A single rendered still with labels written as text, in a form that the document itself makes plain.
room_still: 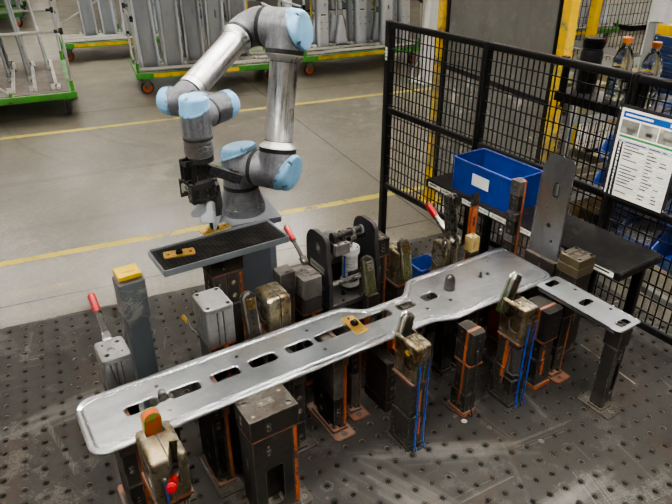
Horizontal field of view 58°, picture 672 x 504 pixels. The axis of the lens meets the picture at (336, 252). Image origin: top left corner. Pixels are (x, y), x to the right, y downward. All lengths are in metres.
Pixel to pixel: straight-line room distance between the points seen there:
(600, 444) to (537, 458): 0.19
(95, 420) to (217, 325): 0.36
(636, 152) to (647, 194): 0.14
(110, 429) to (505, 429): 1.05
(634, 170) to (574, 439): 0.87
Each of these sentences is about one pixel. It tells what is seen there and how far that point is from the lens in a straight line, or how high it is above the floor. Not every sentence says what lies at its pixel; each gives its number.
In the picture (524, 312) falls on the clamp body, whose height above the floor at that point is 1.04.
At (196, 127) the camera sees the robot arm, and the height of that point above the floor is 1.52.
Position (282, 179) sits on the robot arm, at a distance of 1.88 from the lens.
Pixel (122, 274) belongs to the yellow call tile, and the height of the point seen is 1.16.
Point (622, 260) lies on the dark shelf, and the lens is 2.09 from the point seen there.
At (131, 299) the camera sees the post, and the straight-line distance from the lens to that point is 1.68.
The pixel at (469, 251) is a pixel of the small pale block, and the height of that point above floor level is 1.02.
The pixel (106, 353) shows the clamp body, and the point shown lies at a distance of 1.56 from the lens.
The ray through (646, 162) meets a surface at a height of 1.30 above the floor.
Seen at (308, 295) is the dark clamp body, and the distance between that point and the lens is 1.73.
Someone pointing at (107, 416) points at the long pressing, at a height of 1.00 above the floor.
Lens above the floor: 1.97
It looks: 29 degrees down
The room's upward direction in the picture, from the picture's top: straight up
